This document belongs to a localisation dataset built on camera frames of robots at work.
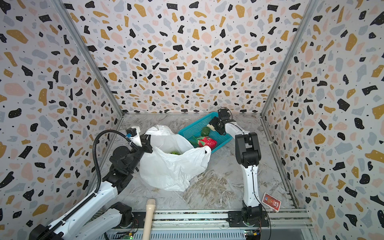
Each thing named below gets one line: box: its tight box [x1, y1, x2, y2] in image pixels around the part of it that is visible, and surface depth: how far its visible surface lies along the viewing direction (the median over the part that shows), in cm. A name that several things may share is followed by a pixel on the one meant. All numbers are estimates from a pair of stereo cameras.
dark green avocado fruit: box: [201, 126, 211, 137], surface depth 108 cm
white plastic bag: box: [139, 124, 212, 192], surface depth 80 cm
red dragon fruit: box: [189, 136, 218, 150], surface depth 97 cm
